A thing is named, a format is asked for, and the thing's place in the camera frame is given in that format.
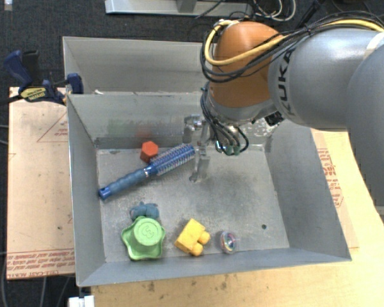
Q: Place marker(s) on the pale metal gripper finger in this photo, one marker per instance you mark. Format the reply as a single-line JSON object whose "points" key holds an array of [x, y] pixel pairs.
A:
{"points": [[201, 166], [189, 130]]}

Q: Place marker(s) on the grey metal bin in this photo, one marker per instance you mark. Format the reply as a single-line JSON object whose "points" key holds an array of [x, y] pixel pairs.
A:
{"points": [[230, 200]]}

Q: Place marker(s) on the orange-red hexagonal block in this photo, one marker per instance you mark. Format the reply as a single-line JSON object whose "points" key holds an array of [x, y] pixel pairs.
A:
{"points": [[148, 150]]}

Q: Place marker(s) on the blue round hairbrush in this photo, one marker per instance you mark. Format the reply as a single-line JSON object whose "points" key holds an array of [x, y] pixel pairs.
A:
{"points": [[137, 177]]}

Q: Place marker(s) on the blue-grey toy animal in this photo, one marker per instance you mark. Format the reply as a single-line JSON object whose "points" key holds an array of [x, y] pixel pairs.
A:
{"points": [[145, 209]]}

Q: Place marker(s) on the yellow toy building block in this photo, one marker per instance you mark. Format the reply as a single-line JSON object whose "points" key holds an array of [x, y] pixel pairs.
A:
{"points": [[190, 237]]}

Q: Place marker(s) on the green star-shaped cup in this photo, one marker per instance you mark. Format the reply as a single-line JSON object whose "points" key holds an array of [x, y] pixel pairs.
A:
{"points": [[144, 238]]}

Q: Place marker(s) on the brown cardboard board, red print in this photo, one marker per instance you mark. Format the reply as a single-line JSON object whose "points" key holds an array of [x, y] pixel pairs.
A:
{"points": [[38, 184]]}

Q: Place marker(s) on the black cylinder on white bracket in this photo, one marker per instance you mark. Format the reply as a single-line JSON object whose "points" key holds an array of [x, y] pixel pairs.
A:
{"points": [[273, 118]]}

